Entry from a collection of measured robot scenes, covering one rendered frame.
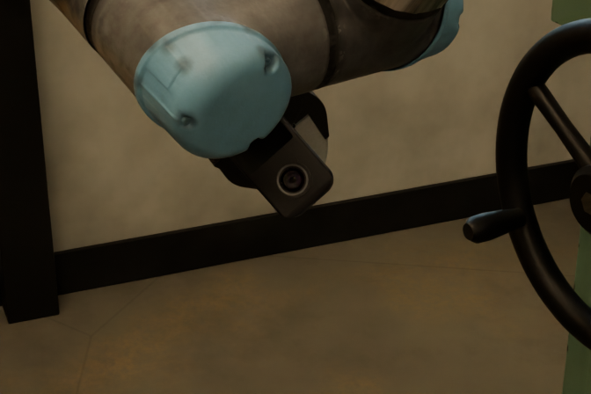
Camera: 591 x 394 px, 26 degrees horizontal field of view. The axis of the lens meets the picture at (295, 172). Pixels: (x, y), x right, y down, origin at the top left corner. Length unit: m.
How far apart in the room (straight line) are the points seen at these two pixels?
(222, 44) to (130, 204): 1.78
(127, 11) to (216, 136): 0.09
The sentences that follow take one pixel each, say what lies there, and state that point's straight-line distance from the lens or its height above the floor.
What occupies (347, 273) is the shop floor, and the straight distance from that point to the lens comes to 2.53.
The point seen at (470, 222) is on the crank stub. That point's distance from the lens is 1.11.
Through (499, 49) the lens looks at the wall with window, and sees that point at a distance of 2.64.
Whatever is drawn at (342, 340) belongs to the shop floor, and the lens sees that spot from 2.33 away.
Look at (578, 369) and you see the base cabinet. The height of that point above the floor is 0.47.
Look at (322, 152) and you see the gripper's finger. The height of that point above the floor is 0.86.
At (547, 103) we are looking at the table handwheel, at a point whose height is 0.86.
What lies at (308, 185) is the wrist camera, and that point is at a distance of 0.86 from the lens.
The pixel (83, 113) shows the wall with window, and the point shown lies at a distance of 2.36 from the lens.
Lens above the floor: 1.28
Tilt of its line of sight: 26 degrees down
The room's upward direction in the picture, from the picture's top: straight up
